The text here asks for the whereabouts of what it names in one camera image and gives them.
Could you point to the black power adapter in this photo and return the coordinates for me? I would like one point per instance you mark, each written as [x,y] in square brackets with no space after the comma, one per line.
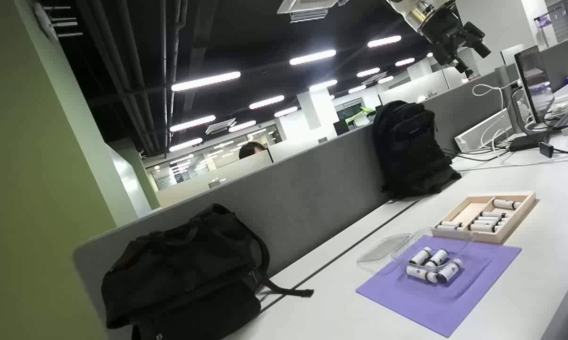
[526,142]

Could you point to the purple mat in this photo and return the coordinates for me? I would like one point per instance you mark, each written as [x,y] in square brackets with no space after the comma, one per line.
[422,312]

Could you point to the grey desk partition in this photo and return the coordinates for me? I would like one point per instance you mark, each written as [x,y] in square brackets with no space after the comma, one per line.
[309,195]
[460,106]

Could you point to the black computer monitor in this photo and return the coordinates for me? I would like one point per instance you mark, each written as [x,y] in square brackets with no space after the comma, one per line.
[548,69]

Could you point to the white flat device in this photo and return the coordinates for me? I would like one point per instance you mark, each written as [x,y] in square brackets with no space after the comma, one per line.
[482,133]

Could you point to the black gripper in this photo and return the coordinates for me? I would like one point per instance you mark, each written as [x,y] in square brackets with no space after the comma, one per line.
[446,31]

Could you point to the green-banded white-label bottle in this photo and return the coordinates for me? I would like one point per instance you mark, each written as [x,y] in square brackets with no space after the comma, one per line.
[488,220]

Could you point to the black backpack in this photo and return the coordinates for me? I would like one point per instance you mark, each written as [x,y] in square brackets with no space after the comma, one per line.
[182,271]
[409,152]

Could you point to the ceiling tube light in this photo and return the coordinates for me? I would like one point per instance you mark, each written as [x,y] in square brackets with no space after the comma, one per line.
[286,112]
[207,80]
[312,57]
[193,123]
[369,72]
[186,144]
[267,103]
[324,84]
[243,125]
[405,61]
[384,42]

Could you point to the small white-label bottle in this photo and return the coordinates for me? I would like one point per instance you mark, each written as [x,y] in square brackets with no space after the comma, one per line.
[439,257]
[448,273]
[420,256]
[416,273]
[431,276]

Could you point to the clear plastic lid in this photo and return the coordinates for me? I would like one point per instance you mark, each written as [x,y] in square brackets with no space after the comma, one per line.
[384,248]

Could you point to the person head dark hair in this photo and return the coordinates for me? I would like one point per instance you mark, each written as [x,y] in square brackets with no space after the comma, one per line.
[254,150]

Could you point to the wooden compartment tray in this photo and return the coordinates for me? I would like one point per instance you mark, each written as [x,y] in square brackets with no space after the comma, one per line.
[467,210]

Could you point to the clear plastic container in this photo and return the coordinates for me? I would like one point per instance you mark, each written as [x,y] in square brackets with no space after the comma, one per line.
[399,280]

